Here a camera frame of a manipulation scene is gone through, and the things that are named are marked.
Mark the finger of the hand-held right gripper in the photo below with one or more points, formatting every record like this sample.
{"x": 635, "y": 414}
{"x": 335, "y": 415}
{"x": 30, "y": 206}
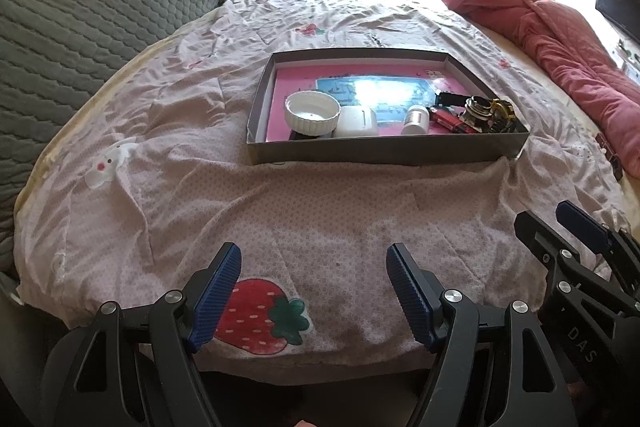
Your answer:
{"x": 540, "y": 232}
{"x": 580, "y": 222}

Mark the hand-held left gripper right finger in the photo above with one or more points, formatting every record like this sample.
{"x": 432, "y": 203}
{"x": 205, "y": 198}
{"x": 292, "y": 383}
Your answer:
{"x": 410, "y": 297}

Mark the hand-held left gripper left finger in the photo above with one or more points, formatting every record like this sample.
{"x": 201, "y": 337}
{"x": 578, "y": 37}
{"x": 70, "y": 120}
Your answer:
{"x": 215, "y": 297}

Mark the red and black tube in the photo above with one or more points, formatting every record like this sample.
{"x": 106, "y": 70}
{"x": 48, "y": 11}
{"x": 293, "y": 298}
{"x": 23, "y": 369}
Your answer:
{"x": 447, "y": 119}

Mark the grey shallow cardboard box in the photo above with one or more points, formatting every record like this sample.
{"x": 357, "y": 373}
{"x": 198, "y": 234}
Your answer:
{"x": 375, "y": 152}

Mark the small white bottle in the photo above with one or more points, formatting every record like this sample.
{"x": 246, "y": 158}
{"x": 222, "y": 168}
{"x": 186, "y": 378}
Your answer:
{"x": 415, "y": 119}

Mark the white earbud case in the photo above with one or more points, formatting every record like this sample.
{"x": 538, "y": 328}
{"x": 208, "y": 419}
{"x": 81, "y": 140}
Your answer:
{"x": 355, "y": 122}

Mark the white ridged jar lid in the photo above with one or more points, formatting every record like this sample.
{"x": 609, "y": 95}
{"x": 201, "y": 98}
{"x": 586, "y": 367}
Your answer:
{"x": 310, "y": 109}

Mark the dark red small case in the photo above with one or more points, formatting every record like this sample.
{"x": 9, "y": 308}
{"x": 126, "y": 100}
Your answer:
{"x": 610, "y": 154}

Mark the pink floral bed sheet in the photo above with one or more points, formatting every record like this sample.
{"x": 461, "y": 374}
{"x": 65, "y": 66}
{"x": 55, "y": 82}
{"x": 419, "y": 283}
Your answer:
{"x": 325, "y": 217}

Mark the cluttered television cabinet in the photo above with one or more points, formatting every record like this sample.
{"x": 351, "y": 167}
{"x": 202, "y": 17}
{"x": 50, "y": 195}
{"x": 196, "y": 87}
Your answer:
{"x": 627, "y": 59}

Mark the rolled pink quilt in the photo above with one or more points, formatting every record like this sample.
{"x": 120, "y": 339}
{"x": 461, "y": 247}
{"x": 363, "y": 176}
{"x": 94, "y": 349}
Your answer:
{"x": 550, "y": 37}

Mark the black television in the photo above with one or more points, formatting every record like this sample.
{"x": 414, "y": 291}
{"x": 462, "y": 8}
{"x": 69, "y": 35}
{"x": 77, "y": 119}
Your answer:
{"x": 615, "y": 2}

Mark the grey quilted headboard cover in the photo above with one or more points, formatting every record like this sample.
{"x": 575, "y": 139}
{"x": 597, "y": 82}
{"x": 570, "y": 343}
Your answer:
{"x": 90, "y": 17}

